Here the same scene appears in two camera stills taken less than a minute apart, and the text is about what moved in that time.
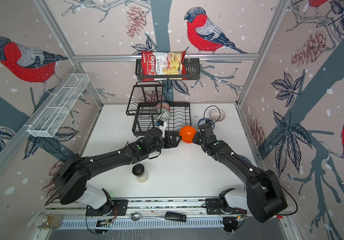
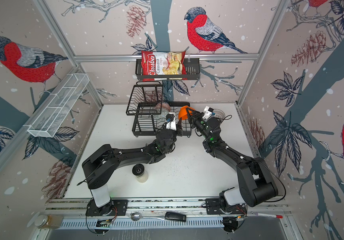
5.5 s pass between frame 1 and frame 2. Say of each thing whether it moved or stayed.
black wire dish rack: stayed
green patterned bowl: stayed
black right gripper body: moved
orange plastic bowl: moved
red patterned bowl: stayed
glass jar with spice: stayed
